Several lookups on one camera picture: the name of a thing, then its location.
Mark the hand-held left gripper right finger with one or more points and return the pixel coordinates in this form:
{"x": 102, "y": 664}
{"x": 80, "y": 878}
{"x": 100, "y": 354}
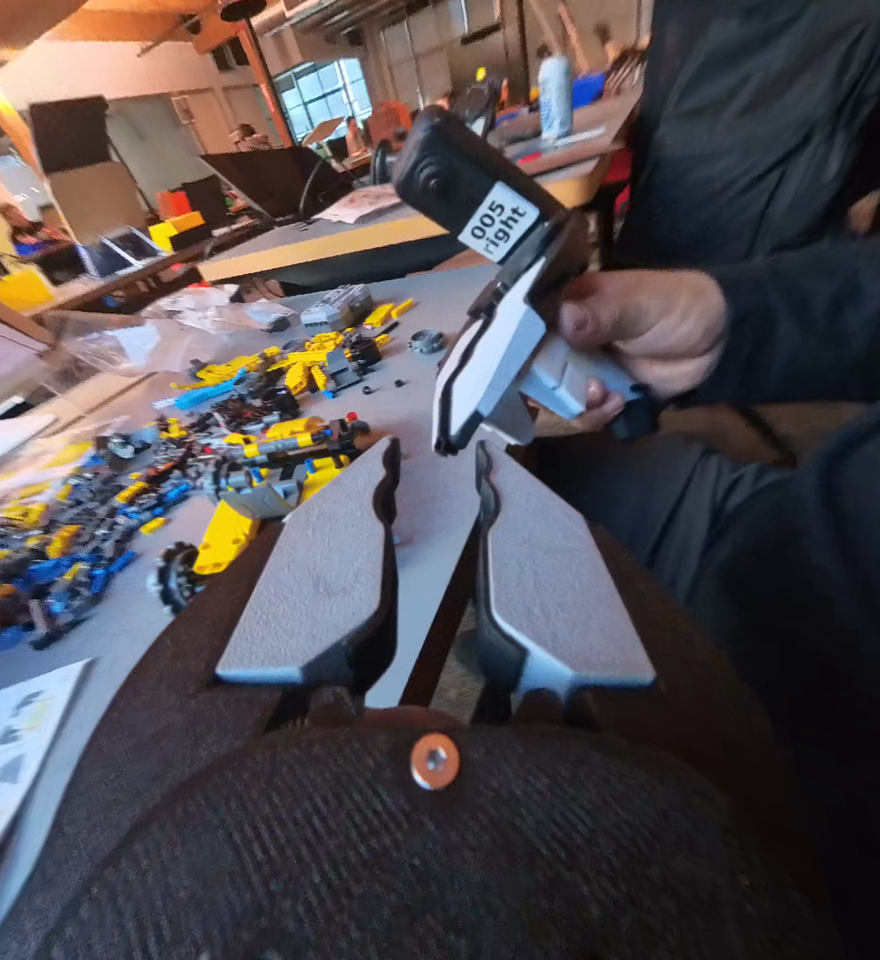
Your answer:
{"x": 560, "y": 600}

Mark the pile of building block parts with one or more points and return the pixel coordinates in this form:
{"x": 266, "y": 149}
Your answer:
{"x": 72, "y": 540}

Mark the white drink can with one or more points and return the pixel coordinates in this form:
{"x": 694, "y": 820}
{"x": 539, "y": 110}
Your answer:
{"x": 556, "y": 97}

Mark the loose clear plastic bag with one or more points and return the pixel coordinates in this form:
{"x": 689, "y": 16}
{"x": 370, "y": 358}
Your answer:
{"x": 184, "y": 315}

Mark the instruction booklet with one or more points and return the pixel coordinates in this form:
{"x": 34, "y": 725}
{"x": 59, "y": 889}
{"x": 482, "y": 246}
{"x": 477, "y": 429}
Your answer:
{"x": 4, "y": 750}

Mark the blue plastic toy part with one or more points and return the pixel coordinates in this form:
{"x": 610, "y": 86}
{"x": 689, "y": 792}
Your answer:
{"x": 203, "y": 394}

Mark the yellow plastic bin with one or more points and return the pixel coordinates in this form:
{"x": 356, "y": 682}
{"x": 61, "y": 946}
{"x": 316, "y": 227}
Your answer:
{"x": 19, "y": 289}

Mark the white paper sheet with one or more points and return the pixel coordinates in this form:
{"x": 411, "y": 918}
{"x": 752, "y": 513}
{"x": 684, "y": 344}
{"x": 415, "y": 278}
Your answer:
{"x": 361, "y": 204}

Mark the grey studded motor block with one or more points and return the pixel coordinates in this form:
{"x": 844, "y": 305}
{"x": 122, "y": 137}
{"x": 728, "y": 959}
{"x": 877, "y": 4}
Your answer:
{"x": 335, "y": 311}

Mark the grey desk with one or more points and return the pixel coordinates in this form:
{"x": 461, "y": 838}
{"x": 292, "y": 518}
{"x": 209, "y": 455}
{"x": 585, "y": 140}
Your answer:
{"x": 440, "y": 487}

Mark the wooden table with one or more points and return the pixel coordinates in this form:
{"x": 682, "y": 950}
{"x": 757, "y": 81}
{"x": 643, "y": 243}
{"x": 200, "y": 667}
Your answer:
{"x": 350, "y": 247}

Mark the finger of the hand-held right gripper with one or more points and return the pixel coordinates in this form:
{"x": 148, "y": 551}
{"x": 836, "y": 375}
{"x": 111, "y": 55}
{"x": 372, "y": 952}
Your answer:
{"x": 492, "y": 352}

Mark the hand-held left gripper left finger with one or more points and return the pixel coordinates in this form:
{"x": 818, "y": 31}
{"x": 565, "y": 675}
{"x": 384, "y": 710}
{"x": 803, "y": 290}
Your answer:
{"x": 312, "y": 592}

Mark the person's legs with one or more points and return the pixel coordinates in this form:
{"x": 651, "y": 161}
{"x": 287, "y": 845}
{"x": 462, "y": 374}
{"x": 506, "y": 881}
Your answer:
{"x": 785, "y": 562}

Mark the person's right hand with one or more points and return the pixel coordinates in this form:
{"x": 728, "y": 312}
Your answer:
{"x": 657, "y": 322}

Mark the grey toothed toy wheel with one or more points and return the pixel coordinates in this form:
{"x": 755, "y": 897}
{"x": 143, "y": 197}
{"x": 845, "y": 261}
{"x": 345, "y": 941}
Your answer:
{"x": 426, "y": 343}

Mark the person's right forearm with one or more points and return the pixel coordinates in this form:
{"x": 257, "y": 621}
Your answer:
{"x": 822, "y": 322}

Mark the person's dark upper body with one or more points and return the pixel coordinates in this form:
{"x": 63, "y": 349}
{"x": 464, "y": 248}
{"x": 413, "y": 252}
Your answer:
{"x": 747, "y": 112}

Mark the black yellow toy block vehicle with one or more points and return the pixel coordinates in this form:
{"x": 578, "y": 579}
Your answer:
{"x": 229, "y": 532}

